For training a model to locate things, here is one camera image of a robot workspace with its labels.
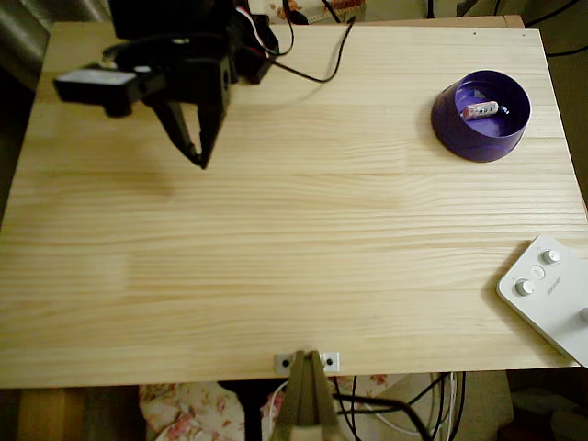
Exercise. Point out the black stand pole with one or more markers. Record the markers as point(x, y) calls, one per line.
point(250, 413)

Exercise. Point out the floral cloth under table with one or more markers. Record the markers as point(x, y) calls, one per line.
point(184, 411)

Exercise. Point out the wooden table leg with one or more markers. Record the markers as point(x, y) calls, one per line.
point(50, 415)

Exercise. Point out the white control box with knobs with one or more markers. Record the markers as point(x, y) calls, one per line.
point(551, 294)

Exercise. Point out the purple bowl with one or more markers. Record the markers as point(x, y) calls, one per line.
point(478, 138)

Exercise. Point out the white metal bracket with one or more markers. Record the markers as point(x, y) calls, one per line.
point(331, 362)

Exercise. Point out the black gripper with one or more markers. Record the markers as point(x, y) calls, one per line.
point(202, 94)

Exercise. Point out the floral cloth behind table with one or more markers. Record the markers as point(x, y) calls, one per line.
point(321, 9)

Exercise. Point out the grey curtain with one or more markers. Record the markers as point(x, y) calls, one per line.
point(27, 27)

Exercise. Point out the candy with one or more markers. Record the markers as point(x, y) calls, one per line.
point(480, 111)

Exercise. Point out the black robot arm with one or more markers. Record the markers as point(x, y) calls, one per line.
point(170, 20)

